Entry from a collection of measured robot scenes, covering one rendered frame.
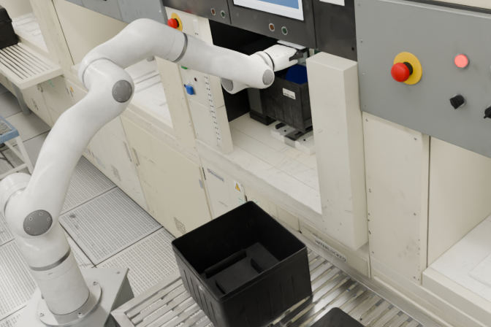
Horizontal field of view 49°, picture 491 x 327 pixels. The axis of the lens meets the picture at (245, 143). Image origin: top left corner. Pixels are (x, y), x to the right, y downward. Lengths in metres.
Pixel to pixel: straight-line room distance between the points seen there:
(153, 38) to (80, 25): 1.81
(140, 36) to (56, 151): 0.37
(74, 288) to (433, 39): 1.16
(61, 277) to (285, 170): 0.78
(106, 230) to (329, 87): 2.23
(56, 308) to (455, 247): 1.11
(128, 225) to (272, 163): 1.53
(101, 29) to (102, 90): 1.93
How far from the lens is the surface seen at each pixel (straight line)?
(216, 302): 1.39
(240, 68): 1.58
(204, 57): 1.57
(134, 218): 3.29
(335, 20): 1.26
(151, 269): 2.92
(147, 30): 1.47
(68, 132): 1.46
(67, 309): 1.70
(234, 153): 1.98
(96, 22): 3.30
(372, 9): 1.17
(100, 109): 1.42
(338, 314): 1.38
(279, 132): 2.01
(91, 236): 3.28
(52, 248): 1.58
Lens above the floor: 1.90
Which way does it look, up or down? 31 degrees down
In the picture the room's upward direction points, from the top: 10 degrees counter-clockwise
